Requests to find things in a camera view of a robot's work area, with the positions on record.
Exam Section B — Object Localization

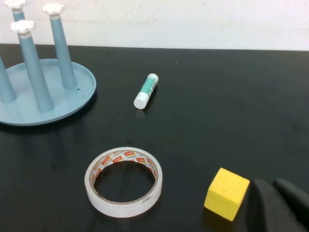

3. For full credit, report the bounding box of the blue cup stand with pegs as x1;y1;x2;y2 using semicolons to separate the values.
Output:
0;0;97;127

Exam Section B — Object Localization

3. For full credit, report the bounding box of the yellow foam cube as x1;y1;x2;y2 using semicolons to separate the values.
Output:
204;167;251;222

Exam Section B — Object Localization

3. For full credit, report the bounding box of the white adhesive tape roll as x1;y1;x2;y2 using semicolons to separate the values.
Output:
84;146;163;218

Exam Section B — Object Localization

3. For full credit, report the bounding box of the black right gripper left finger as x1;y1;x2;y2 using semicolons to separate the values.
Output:
246;178;309;232

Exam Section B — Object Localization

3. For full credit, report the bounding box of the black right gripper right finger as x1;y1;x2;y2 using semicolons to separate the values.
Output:
272;178;309;225

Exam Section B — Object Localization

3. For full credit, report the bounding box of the white green glue stick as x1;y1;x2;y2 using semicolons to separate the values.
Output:
133;73;159;110

